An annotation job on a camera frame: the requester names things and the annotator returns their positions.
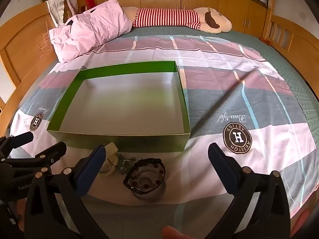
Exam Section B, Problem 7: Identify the white and pink clothing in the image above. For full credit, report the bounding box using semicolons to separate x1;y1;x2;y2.
46;0;80;26

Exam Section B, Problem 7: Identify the wooden bed rail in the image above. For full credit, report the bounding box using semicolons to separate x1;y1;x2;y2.
262;12;319;80

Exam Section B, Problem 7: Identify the striped plush toy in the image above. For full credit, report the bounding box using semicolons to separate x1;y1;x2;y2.
121;6;233;34

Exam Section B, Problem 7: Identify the dark beaded bracelet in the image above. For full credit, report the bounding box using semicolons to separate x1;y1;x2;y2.
123;158;166;192

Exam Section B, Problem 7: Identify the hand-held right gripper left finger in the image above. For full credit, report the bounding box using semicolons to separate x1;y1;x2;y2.
24;144;107;239

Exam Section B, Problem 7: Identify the pink pillow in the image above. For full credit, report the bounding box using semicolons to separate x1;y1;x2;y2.
48;0;132;63

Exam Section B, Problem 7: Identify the wooden headboard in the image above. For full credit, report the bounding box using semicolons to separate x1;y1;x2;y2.
0;1;65;130

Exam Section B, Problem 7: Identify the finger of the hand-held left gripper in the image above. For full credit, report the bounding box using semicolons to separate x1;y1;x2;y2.
7;142;67;180
0;131;34;158

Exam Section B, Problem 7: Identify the white wristwatch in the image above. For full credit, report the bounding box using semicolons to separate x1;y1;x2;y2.
100;142;119;177

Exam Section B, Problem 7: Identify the green mattress cover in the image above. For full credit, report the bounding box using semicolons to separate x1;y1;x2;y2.
120;26;319;135

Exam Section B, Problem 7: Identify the silver bangle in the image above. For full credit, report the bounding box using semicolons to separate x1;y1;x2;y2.
133;170;167;202

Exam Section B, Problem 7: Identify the green cardboard box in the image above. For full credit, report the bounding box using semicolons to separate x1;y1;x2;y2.
46;60;192;153

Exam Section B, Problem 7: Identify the plaid bed sheet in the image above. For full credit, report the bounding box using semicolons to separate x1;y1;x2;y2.
10;33;312;239

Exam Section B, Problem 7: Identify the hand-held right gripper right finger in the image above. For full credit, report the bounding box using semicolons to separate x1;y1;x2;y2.
208;142;292;239

